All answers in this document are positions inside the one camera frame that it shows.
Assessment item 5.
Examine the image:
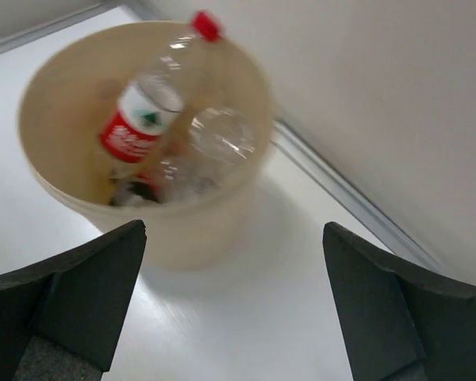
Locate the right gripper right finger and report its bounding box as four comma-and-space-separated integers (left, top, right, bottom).
322, 222, 476, 380

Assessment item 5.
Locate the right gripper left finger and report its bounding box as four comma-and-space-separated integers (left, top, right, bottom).
0, 220, 147, 380

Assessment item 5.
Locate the black label bottle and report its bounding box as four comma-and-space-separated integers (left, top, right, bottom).
108, 174, 160, 207

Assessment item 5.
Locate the tall red label bottle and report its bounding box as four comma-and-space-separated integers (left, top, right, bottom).
98, 10, 222, 164

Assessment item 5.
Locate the blue white label bottle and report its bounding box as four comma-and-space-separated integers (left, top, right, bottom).
157, 106, 255, 202

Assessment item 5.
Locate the beige round bin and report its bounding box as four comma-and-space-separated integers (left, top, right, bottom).
17, 21, 273, 269

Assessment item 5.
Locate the aluminium frame rail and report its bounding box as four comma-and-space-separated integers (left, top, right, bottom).
0, 0, 443, 275

